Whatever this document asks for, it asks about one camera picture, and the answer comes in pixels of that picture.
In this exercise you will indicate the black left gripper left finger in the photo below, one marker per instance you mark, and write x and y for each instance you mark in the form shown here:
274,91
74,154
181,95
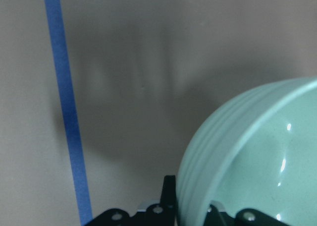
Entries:
168,200

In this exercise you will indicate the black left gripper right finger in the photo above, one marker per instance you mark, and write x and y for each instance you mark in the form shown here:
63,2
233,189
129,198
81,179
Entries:
217,216

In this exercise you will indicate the green bowl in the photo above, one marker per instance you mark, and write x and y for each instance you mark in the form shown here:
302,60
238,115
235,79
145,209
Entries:
258,151

